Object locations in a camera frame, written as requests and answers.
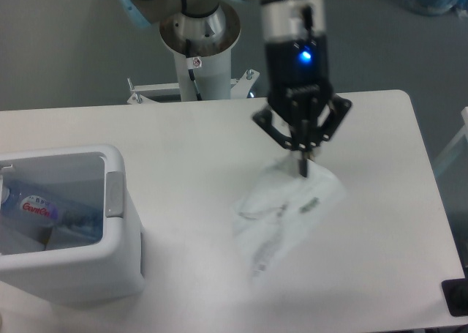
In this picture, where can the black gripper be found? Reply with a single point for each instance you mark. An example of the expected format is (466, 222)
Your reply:
(300, 87)

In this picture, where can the white plastic packaging bag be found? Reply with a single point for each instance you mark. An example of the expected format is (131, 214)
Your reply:
(281, 210)

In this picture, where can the clear crushed plastic bottle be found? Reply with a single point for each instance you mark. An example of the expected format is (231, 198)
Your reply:
(32, 205)

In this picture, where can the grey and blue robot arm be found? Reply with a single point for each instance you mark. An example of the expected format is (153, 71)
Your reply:
(282, 20)

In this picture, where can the white plastic trash can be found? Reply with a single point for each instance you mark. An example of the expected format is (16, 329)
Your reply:
(62, 266)

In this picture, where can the white furniture edge right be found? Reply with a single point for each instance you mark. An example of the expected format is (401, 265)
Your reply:
(453, 149)

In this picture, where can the black device at table edge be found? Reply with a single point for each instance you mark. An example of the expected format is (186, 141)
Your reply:
(455, 292)

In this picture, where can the white metal base frame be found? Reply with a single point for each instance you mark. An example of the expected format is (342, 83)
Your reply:
(198, 88)

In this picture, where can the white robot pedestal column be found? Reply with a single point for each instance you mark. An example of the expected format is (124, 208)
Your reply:
(203, 67)

